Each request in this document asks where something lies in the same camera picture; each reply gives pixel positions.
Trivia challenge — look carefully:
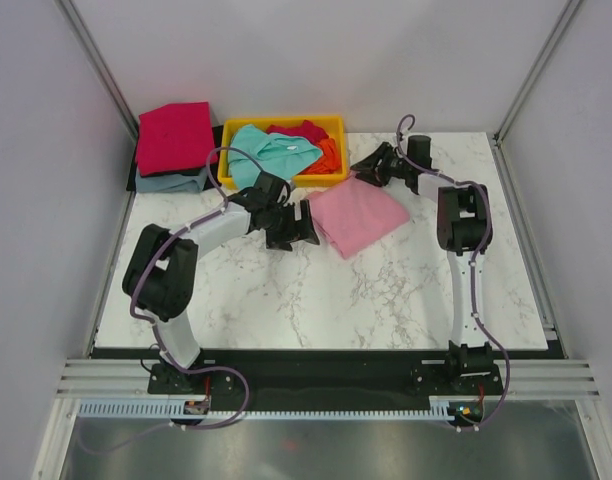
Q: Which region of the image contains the aluminium frame post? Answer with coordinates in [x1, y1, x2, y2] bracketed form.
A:
[492, 0, 585, 148]
[55, 0, 138, 140]

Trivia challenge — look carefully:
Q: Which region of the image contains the folded black t shirt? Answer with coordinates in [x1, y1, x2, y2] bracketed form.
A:
[125, 124, 226, 194]

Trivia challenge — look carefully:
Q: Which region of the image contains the folded crimson t shirt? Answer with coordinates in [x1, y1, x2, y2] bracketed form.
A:
[135, 102, 215, 177]

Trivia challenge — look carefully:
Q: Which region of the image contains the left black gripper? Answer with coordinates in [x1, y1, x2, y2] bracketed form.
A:
[265, 200, 318, 252]

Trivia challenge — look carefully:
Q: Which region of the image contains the orange t shirt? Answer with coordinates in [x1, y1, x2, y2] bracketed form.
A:
[301, 138, 342, 175]

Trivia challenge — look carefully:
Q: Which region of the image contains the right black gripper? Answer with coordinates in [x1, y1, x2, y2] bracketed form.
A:
[351, 142, 412, 188]

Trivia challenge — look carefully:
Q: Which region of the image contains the teal t shirt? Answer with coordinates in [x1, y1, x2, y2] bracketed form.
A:
[227, 124, 322, 189]

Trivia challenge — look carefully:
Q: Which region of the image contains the yellow plastic bin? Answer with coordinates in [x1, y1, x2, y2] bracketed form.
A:
[217, 115, 349, 190]

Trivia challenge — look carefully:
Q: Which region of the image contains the left aluminium frame post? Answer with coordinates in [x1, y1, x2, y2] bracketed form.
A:
[55, 0, 138, 140]

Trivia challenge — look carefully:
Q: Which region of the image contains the dark red t shirt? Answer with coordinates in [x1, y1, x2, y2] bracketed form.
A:
[265, 120, 329, 144]

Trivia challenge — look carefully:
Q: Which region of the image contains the folded grey blue t shirt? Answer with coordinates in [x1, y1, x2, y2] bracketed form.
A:
[135, 168, 207, 193]

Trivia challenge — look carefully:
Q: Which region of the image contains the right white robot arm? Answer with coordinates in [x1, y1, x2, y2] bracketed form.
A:
[351, 135, 493, 394]

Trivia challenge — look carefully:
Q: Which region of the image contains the pink t shirt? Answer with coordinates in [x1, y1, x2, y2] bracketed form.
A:
[307, 177, 410, 260]

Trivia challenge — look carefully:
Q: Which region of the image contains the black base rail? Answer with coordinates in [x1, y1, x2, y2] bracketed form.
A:
[117, 349, 504, 410]

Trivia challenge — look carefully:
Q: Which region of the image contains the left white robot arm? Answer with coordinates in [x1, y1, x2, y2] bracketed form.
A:
[122, 172, 320, 393]

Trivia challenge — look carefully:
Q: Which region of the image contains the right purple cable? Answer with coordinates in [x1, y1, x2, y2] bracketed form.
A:
[395, 114, 511, 436]

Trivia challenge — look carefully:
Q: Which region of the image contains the white slotted cable duct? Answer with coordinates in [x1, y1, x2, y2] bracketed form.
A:
[77, 399, 455, 421]

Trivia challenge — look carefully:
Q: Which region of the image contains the right aluminium frame post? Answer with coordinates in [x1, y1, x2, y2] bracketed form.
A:
[492, 0, 585, 148]

